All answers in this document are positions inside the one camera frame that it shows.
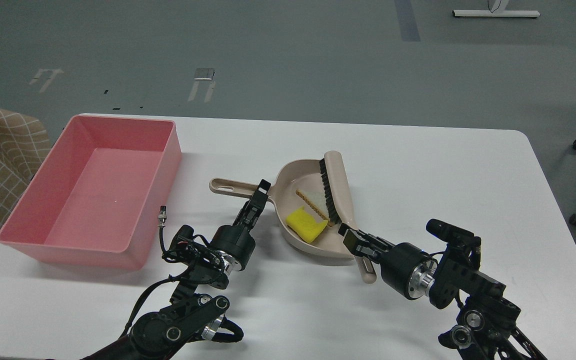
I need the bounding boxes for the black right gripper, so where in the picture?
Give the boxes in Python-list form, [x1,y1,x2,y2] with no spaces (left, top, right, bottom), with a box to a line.
[338,223,438,301]

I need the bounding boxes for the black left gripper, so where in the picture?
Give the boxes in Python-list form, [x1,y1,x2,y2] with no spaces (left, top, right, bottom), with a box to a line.
[211,179,271,271]

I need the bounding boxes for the beige hand brush black bristles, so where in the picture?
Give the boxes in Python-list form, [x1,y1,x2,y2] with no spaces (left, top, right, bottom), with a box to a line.
[318,150,377,284]

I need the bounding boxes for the beige plastic dustpan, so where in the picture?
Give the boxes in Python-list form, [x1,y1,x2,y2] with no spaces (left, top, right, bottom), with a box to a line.
[209,159,364,259]

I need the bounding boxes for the yellow sponge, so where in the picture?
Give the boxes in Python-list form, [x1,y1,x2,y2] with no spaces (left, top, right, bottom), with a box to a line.
[285,206,329,244]

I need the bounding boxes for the toast bread slice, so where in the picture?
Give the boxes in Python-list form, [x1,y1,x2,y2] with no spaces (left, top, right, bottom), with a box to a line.
[295,188,330,223]

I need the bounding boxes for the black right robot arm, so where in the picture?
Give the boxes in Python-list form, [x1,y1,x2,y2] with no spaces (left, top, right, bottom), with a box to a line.
[338,219,546,360]

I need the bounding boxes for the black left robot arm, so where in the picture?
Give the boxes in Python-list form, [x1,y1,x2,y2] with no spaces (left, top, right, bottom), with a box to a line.
[89,179,271,360]

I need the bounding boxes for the pink plastic bin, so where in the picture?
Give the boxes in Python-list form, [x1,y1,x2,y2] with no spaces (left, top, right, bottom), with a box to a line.
[0,114,182,271]

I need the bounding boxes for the white desk base foot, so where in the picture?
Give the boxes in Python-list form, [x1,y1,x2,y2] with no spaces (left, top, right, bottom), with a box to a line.
[452,0,541,19]

